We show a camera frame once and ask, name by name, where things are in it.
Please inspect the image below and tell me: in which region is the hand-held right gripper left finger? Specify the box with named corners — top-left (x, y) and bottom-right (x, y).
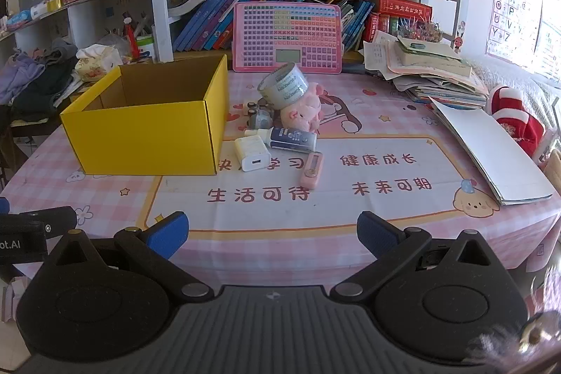
top-left (46, 212), bottom-right (215, 307)

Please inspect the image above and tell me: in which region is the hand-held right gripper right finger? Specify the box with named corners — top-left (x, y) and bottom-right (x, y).
top-left (330, 211), bottom-right (509, 307)

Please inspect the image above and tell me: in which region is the pink correction tape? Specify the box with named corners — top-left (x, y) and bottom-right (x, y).
top-left (300, 152), bottom-right (324, 187)

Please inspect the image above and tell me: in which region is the yellow cardboard box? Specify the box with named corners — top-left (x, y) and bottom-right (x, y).
top-left (60, 54), bottom-right (229, 176)

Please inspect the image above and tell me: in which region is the white charger plug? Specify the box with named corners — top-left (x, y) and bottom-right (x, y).
top-left (234, 136), bottom-right (272, 173)

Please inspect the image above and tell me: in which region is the blue and white tube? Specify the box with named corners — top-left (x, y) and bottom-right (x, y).
top-left (244, 126), bottom-right (317, 152)

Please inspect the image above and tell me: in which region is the pink plush pig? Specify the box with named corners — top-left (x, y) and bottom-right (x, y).
top-left (279, 82), bottom-right (327, 134)

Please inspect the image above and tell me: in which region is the small grey toy car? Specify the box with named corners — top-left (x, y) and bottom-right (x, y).
top-left (245, 101), bottom-right (275, 129)

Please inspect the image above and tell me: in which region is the clear packing tape roll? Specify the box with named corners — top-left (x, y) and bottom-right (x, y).
top-left (257, 63), bottom-right (310, 109)

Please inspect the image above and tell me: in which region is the pile of clothes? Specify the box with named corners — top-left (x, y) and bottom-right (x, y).
top-left (0, 39), bottom-right (84, 121)

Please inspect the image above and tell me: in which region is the white board notebook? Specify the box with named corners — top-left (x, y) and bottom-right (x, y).
top-left (430, 96), bottom-right (554, 206)

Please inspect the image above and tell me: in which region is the floral tissue box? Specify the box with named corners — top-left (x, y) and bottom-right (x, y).
top-left (74, 45), bottom-right (123, 82)

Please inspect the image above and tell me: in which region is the fluffy purple sleeve cuff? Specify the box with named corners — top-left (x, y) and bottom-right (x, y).
top-left (465, 308), bottom-right (561, 366)

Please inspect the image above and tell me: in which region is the stack of papers and books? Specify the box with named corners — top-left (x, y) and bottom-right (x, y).
top-left (363, 30), bottom-right (489, 109)

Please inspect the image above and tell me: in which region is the red white striped plush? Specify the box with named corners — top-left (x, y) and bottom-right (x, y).
top-left (486, 85), bottom-right (545, 158)

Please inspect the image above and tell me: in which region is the pen cup with red pen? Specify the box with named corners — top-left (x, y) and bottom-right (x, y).
top-left (123, 12), bottom-right (155, 61)

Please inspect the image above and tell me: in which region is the grey side shelf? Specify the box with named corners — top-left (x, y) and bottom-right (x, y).
top-left (0, 0), bottom-right (154, 63)

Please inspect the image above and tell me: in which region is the row of blue purple books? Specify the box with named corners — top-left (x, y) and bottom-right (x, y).
top-left (172, 0), bottom-right (246, 53)

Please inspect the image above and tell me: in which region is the red box set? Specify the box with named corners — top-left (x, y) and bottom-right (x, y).
top-left (368, 0), bottom-right (432, 35)

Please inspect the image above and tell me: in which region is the pink toy keyboard tablet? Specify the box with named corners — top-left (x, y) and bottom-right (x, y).
top-left (232, 1), bottom-right (343, 74)

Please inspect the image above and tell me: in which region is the white wall chart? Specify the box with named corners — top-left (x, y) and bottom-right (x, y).
top-left (532, 0), bottom-right (561, 81)

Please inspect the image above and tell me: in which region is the pink alphabet wall poster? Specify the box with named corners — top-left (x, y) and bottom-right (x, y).
top-left (486, 0), bottom-right (546, 68)

